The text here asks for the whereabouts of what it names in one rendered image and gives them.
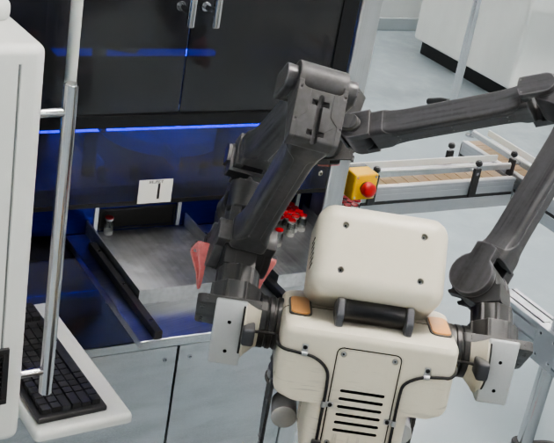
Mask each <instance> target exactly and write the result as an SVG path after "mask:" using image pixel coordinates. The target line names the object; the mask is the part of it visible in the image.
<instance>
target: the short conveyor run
mask: <svg viewBox="0 0 554 443"><path fill-rule="evenodd" d="M455 146H456V145H455V143H454V142H450V143H449V144H448V147H449V150H447V152H446V155H445V157H439V158H423V159H407V160H390V161H374V162H358V163H364V164H366V165H367V166H368V167H369V168H371V169H372V170H373V171H375V172H376V173H377V174H378V179H377V182H376V193H375V195H374V198H373V199H364V200H361V203H360V205H361V206H360V208H361V209H367V210H373V211H378V212H384V213H390V214H416V213H427V212H437V211H448V210H458V209H469V208H479V207H499V206H507V204H508V202H509V201H510V199H511V198H512V195H513V191H514V186H515V182H516V178H515V177H513V176H508V175H507V174H506V173H504V172H503V171H501V170H509V169H510V168H511V165H512V164H511V163H492V162H494V161H497V159H498V155H486V156H454V152H455V151H454V150H453V149H454V148H455ZM483 162H486V163H483ZM452 163H456V164H452ZM350 164H356V163H355V162H354V160H353V161H352V162H350ZM435 164H441V165H435ZM420 165H427V166H420ZM405 166H412V167H405ZM390 167H397V168H390ZM381 168H382V169H381Z"/></svg>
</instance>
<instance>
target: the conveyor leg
mask: <svg viewBox="0 0 554 443"><path fill-rule="evenodd" d="M550 328H551V330H552V331H554V319H553V322H552V325H551V327H550ZM552 380H553V376H551V375H550V374H549V373H548V372H546V371H545V370H544V369H543V368H542V367H540V366H539V368H538V370H537V373H536V378H535V381H534V384H533V388H532V390H531V393H530V397H529V400H528V404H527V408H526V410H525V413H524V416H523V420H522V422H521V427H520V430H519V433H518V436H517V439H516V440H517V442H518V443H533V441H534V438H535V435H536V430H537V427H538V425H539V421H540V418H541V416H542V413H543V408H544V405H545V402H546V399H547V396H548V394H549V391H550V385H551V383H552Z"/></svg>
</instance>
